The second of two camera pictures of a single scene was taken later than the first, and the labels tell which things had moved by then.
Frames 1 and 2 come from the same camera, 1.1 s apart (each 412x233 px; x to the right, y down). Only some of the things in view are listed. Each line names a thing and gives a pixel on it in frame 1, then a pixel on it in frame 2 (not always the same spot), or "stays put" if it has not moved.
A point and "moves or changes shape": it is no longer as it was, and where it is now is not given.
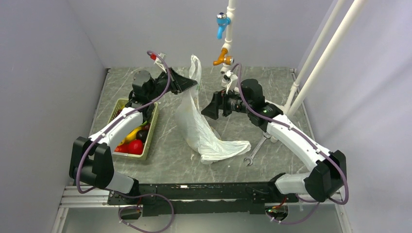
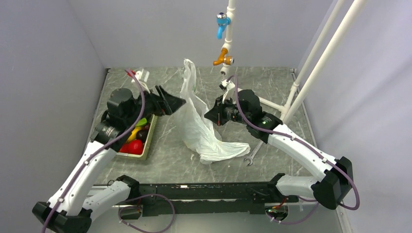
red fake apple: x=132 y=146 stays put
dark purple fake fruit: x=142 y=134 stays put
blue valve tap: x=222 y=21 stays put
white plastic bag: x=197 y=129 moves or changes shape
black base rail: x=201 y=198 stays put
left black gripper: x=179 y=83 → x=165 y=103
